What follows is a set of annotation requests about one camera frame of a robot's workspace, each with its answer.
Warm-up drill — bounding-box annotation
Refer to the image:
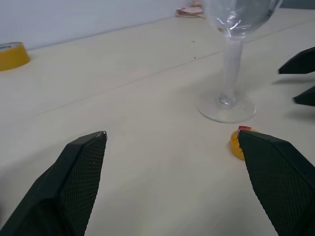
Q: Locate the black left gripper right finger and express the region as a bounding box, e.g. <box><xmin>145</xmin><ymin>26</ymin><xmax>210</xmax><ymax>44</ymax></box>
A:
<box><xmin>237</xmin><ymin>129</ymin><xmax>315</xmax><ymax>236</ymax></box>

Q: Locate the yellow tape roll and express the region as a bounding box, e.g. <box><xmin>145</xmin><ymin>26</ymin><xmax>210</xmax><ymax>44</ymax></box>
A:
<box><xmin>0</xmin><ymin>41</ymin><xmax>31</xmax><ymax>72</ymax></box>

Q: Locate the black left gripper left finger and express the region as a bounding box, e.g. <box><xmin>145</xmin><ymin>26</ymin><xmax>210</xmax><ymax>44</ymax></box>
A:
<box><xmin>0</xmin><ymin>130</ymin><xmax>108</xmax><ymax>236</ymax></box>

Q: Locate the crumpled pink cloth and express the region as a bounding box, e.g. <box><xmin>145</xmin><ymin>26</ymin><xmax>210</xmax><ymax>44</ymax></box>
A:
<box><xmin>175</xmin><ymin>0</ymin><xmax>206</xmax><ymax>19</ymax></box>

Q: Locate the clear wine glass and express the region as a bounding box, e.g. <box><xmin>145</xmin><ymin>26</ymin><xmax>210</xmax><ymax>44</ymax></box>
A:
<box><xmin>196</xmin><ymin>0</ymin><xmax>284</xmax><ymax>124</ymax></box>

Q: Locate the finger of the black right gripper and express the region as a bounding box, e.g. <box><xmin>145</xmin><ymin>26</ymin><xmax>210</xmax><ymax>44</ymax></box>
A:
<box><xmin>292</xmin><ymin>85</ymin><xmax>315</xmax><ymax>107</ymax></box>
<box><xmin>278</xmin><ymin>46</ymin><xmax>315</xmax><ymax>75</ymax></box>

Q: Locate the dark liquid plastic bottle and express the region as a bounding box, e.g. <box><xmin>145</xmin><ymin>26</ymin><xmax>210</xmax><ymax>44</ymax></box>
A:
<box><xmin>228</xmin><ymin>125</ymin><xmax>247</xmax><ymax>162</ymax></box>

